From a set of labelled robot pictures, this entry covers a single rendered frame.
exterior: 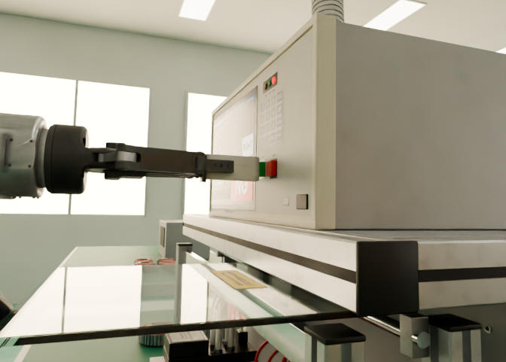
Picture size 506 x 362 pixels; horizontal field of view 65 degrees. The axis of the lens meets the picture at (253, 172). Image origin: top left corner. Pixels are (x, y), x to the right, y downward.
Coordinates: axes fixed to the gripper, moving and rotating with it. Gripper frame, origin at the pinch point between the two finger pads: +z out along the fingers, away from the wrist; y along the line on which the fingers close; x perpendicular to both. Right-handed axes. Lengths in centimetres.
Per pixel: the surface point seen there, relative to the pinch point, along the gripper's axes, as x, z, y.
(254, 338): -33, 16, -36
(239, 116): 9.0, 4.1, -10.6
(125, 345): -43, -9, -70
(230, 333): -25.9, 5.9, -18.8
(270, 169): -0.4, 3.5, 4.5
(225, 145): 5.5, 4.0, -18.2
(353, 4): 212, 217, -306
